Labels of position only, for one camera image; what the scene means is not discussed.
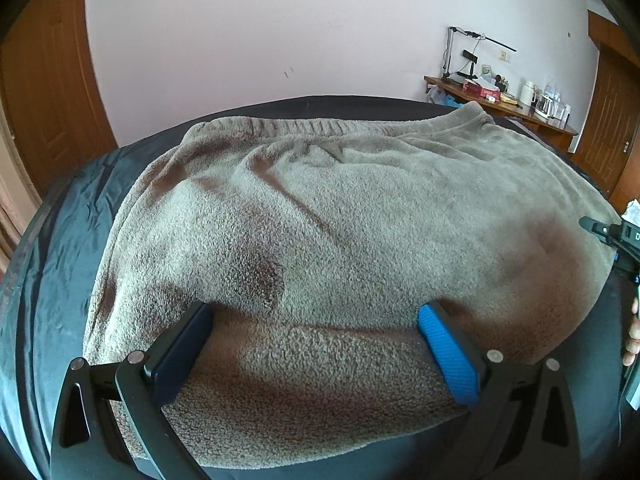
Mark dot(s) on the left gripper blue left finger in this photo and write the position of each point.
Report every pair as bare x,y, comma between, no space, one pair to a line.
87,443

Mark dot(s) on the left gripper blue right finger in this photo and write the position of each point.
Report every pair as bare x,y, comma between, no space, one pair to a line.
521,422

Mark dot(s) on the grey-brown fleece garment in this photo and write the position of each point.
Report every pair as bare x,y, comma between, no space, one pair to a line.
317,241

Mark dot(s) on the person's right hand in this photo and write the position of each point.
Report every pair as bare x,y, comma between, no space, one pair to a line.
632,341

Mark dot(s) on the light blue white quilt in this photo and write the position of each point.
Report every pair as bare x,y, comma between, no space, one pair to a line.
632,213

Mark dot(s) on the brown wooden wardrobe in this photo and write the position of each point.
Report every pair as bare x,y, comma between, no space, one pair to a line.
608,149

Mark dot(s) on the wooden desk with clutter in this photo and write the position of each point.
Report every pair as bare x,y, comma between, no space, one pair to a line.
550,130

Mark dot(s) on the red box on desk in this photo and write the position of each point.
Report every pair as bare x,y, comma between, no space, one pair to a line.
481,89

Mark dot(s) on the beige curtain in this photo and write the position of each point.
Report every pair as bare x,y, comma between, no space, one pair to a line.
19,199

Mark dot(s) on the black desk lamp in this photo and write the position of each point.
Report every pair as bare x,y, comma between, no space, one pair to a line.
467,71

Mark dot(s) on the brown wooden door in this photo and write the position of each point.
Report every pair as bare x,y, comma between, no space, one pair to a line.
49,91

